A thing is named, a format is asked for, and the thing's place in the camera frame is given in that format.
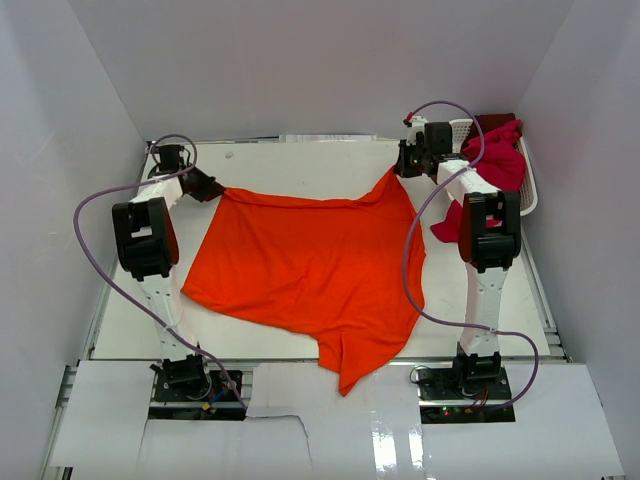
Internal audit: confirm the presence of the white perforated plastic basket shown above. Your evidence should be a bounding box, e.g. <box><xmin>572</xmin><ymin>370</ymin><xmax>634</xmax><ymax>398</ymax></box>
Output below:
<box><xmin>449</xmin><ymin>119</ymin><xmax>538</xmax><ymax>216</ymax></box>

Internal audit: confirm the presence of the crimson red t shirt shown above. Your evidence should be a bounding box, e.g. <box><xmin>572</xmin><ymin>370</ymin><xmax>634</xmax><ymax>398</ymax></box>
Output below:
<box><xmin>431</xmin><ymin>134</ymin><xmax>526</xmax><ymax>243</ymax></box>

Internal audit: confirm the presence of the orange t shirt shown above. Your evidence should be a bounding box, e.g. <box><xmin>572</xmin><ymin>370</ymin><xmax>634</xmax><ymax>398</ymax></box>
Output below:
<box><xmin>182</xmin><ymin>171</ymin><xmax>426</xmax><ymax>395</ymax></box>

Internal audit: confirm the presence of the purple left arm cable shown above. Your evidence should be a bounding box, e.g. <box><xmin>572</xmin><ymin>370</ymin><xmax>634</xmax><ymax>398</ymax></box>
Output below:
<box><xmin>73</xmin><ymin>133</ymin><xmax>249</xmax><ymax>409</ymax></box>

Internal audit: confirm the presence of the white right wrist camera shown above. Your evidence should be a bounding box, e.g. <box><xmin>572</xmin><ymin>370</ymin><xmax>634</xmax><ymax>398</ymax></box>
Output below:
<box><xmin>403</xmin><ymin>113</ymin><xmax>429</xmax><ymax>145</ymax></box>

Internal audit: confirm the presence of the printed paper strip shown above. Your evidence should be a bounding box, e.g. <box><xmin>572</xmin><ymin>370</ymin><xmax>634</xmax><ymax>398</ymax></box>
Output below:
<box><xmin>278</xmin><ymin>134</ymin><xmax>378</xmax><ymax>143</ymax></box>

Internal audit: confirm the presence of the dark maroon t shirt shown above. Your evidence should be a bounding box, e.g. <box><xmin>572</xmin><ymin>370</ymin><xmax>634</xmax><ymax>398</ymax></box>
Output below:
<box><xmin>466</xmin><ymin>113</ymin><xmax>521</xmax><ymax>141</ymax></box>

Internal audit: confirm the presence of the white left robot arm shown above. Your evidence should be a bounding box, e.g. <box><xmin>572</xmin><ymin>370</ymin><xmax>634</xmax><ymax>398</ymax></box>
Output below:
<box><xmin>112</xmin><ymin>144</ymin><xmax>225</xmax><ymax>399</ymax></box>

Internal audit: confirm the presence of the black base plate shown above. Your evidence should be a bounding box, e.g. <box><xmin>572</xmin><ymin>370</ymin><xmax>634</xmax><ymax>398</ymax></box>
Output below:
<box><xmin>148</xmin><ymin>370</ymin><xmax>246</xmax><ymax>421</ymax></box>
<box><xmin>408</xmin><ymin>365</ymin><xmax>516</xmax><ymax>425</ymax></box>

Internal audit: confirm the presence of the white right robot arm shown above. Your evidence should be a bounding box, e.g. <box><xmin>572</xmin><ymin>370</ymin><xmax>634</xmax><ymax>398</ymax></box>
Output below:
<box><xmin>395</xmin><ymin>116</ymin><xmax>521</xmax><ymax>403</ymax></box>

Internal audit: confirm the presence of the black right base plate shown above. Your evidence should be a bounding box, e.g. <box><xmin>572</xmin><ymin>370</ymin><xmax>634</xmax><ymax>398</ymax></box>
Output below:
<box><xmin>408</xmin><ymin>365</ymin><xmax>516</xmax><ymax>425</ymax></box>

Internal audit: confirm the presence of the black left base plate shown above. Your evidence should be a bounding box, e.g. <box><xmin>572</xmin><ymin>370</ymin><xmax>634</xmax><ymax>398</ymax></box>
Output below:
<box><xmin>148</xmin><ymin>370</ymin><xmax>246</xmax><ymax>421</ymax></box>

